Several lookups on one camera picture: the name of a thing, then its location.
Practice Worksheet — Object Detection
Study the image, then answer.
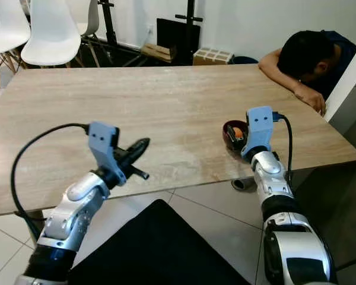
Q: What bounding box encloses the dark blue round object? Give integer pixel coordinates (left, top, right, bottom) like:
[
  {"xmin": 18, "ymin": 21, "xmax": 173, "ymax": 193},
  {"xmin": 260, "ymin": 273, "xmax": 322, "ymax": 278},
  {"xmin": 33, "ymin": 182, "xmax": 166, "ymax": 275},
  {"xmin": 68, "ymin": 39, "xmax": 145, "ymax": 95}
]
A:
[{"xmin": 231, "ymin": 56, "xmax": 260, "ymax": 65}]

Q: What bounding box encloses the black stand with crossbar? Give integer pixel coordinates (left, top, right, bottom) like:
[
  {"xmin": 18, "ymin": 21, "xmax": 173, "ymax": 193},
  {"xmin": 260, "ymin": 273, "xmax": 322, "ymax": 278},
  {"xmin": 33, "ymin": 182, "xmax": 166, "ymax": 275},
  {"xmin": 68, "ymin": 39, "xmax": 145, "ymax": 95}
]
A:
[{"xmin": 175, "ymin": 0, "xmax": 204, "ymax": 65}]

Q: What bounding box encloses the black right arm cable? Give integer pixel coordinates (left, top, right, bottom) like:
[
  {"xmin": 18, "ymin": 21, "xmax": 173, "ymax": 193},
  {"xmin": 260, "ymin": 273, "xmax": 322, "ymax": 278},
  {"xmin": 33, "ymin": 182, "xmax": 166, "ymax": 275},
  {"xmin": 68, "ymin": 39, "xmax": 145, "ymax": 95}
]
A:
[{"xmin": 272, "ymin": 112, "xmax": 293, "ymax": 182}]

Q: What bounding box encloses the brown wooden box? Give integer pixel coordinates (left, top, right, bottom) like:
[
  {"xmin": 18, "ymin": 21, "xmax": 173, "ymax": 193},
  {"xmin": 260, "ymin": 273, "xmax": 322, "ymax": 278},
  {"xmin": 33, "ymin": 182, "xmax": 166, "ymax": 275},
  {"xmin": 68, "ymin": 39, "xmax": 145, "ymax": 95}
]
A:
[{"xmin": 141, "ymin": 43, "xmax": 173, "ymax": 63}]

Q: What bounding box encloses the small patterned cardboard box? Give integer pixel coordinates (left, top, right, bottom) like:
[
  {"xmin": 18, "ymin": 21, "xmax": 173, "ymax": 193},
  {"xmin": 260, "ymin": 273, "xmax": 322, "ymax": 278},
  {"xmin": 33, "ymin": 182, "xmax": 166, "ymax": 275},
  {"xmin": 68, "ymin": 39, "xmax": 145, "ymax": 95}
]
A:
[{"xmin": 193, "ymin": 47, "xmax": 235, "ymax": 66}]

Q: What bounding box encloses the light wooden dining table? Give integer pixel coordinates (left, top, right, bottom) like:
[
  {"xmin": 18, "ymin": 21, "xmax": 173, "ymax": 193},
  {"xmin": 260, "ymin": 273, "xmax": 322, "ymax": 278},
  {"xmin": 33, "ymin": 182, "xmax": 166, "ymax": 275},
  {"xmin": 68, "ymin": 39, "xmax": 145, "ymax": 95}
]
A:
[{"xmin": 0, "ymin": 64, "xmax": 356, "ymax": 218}]

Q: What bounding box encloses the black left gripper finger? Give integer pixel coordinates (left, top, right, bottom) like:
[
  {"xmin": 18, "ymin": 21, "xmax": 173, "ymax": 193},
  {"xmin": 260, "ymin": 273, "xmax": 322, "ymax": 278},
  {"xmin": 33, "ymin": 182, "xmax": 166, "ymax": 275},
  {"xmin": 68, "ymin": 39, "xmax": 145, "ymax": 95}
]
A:
[
  {"xmin": 122, "ymin": 141, "xmax": 151, "ymax": 167},
  {"xmin": 122, "ymin": 138, "xmax": 150, "ymax": 160}
]

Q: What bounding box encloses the black flat monitor panel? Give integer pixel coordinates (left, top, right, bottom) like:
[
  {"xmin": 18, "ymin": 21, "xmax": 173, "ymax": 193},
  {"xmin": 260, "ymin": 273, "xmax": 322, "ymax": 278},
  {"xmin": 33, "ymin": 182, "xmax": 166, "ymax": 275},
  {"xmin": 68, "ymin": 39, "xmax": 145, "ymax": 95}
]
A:
[{"xmin": 156, "ymin": 18, "xmax": 201, "ymax": 60}]

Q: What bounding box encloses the thin black stand pole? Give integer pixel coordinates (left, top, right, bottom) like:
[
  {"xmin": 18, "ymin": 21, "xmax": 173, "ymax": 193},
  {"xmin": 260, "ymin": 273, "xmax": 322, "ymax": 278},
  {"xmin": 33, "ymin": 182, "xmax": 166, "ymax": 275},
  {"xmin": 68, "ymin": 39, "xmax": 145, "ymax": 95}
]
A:
[{"xmin": 100, "ymin": 0, "xmax": 115, "ymax": 49}]

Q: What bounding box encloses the white plastic chair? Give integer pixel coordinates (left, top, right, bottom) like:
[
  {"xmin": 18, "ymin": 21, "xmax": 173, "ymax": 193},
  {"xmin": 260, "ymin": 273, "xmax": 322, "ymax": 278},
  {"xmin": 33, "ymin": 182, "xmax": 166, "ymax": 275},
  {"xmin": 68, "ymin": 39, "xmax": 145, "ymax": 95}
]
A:
[
  {"xmin": 83, "ymin": 0, "xmax": 101, "ymax": 37},
  {"xmin": 21, "ymin": 0, "xmax": 82, "ymax": 67},
  {"xmin": 0, "ymin": 0, "xmax": 24, "ymax": 58}
]

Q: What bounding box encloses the black floor carpet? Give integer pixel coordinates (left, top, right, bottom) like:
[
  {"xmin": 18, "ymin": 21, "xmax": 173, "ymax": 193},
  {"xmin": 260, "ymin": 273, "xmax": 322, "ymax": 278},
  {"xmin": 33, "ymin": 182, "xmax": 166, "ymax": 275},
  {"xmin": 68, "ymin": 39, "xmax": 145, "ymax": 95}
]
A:
[{"xmin": 68, "ymin": 199, "xmax": 250, "ymax": 285}]

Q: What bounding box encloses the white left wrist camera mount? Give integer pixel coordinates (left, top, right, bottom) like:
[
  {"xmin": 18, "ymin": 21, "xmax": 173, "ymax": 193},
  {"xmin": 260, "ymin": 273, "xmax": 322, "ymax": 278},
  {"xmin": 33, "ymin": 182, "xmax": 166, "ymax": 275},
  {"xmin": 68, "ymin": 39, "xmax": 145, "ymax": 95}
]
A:
[{"xmin": 88, "ymin": 122, "xmax": 120, "ymax": 173}]

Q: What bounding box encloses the maroon plastic bowl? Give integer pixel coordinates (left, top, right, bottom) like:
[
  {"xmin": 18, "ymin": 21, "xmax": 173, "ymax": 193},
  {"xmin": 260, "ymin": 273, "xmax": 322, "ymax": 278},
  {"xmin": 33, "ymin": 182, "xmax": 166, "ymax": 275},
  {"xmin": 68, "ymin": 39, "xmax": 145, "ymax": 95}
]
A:
[{"xmin": 222, "ymin": 120, "xmax": 250, "ymax": 149}]

